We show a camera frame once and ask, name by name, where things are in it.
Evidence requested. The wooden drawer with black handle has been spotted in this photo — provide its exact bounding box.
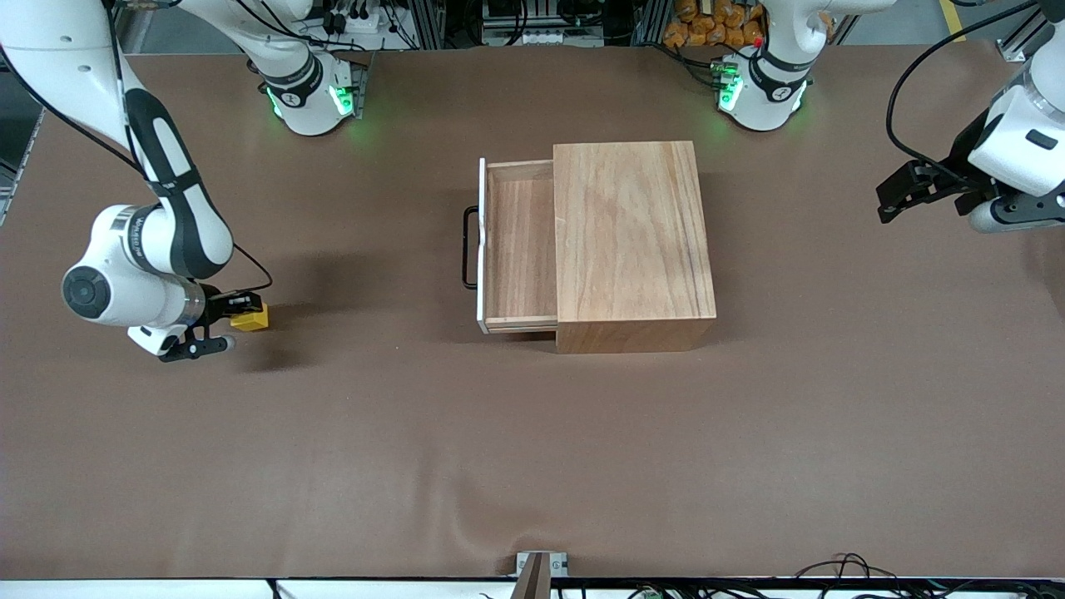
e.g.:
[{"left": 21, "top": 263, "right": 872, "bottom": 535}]
[{"left": 462, "top": 158, "right": 560, "bottom": 335}]

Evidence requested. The brown table cloth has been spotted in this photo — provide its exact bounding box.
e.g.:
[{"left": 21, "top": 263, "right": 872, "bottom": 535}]
[{"left": 0, "top": 42, "right": 1065, "bottom": 581}]

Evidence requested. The pile of orange objects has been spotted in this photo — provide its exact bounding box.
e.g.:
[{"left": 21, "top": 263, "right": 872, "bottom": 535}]
[{"left": 663, "top": 0, "right": 768, "bottom": 48}]

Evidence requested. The wooden cabinet box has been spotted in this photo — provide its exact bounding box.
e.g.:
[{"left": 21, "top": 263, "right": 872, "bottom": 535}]
[{"left": 553, "top": 141, "right": 718, "bottom": 354}]

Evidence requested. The power strip with black plugs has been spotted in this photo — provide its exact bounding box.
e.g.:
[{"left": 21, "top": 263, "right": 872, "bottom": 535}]
[{"left": 320, "top": 0, "right": 392, "bottom": 38}]

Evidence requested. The white power strip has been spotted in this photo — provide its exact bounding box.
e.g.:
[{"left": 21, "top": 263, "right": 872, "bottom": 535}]
[{"left": 512, "top": 29, "right": 604, "bottom": 47}]

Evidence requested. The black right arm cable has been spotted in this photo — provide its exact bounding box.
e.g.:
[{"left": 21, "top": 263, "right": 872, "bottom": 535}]
[{"left": 0, "top": 0, "right": 274, "bottom": 294}]

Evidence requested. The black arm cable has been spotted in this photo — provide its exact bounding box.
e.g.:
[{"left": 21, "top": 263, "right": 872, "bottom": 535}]
[
  {"left": 884, "top": 0, "right": 1045, "bottom": 180},
  {"left": 0, "top": 0, "right": 274, "bottom": 294}
]

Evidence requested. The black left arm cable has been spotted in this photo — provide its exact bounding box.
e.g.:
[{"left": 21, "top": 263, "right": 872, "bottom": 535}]
[{"left": 884, "top": 0, "right": 1045, "bottom": 180}]

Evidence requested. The aluminium frame profile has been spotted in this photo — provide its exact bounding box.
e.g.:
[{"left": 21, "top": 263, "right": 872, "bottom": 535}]
[{"left": 998, "top": 12, "right": 1049, "bottom": 63}]

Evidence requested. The arm base mounting bracket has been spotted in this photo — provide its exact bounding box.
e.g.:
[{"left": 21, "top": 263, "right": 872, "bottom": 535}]
[{"left": 333, "top": 50, "right": 375, "bottom": 117}]

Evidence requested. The aluminium frame post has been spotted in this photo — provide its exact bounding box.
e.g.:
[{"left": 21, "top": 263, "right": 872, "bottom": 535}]
[
  {"left": 631, "top": 0, "right": 676, "bottom": 47},
  {"left": 406, "top": 0, "right": 450, "bottom": 49}
]

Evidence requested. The black looped cable bundle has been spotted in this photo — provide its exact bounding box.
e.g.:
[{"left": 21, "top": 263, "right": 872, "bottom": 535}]
[{"left": 795, "top": 552, "right": 920, "bottom": 583}]

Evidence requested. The metal table clamp bracket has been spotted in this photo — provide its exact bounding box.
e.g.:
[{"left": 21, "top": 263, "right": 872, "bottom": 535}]
[{"left": 515, "top": 552, "right": 569, "bottom": 599}]

